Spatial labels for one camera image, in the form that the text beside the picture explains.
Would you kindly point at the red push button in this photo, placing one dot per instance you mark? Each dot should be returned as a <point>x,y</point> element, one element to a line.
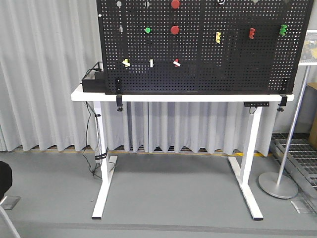
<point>175,4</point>
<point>174,30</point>

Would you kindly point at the desk height control panel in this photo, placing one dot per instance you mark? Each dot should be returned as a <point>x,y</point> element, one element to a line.
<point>256,104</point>

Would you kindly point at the left black clamp bracket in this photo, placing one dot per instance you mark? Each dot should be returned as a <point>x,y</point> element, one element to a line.
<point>119,102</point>

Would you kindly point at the right black clamp bracket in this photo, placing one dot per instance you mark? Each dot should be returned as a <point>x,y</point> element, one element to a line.
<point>284,97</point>

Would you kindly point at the yellow toggle switch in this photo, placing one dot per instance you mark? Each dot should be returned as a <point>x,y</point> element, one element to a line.
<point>218,37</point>

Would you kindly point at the black clamp bracket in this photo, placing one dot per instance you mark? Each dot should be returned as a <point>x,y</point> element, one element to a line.
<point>284,97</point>
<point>119,102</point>

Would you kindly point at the red rotary switch lower right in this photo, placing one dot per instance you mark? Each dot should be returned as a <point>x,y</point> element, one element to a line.
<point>176,63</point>

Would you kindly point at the upper red push button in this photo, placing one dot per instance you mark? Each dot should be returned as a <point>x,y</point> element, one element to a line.
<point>175,4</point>

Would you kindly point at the red toggle switch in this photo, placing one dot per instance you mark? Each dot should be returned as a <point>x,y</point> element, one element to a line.
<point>252,33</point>

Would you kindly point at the grey curtain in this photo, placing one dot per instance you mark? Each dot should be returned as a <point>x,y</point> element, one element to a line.
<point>46,46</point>

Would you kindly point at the black chair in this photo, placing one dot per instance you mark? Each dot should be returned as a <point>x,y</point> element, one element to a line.
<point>5,185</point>

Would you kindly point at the white standing desk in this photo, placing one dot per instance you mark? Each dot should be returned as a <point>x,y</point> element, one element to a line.
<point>241,171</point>

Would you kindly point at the green toggle switch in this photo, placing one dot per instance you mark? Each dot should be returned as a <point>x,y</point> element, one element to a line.
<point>283,29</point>

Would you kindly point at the black perforated pegboard panel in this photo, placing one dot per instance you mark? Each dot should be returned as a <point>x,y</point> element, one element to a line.
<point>238,65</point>

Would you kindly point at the silver sign stand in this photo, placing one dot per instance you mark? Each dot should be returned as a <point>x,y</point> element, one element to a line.
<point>277,184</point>

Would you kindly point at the lower red push button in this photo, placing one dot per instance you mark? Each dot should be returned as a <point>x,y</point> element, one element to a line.
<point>174,30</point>

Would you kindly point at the cardboard box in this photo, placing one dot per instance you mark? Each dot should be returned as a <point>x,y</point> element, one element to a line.
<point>313,108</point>

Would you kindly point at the black electronics box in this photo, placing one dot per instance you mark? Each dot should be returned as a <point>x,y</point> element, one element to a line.
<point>93,81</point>

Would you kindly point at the green rotary switch lower middle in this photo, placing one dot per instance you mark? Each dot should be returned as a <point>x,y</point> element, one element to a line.
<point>151,63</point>

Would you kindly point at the yellow rotary switch lower left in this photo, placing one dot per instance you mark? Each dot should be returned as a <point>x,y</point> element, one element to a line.
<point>126,63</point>

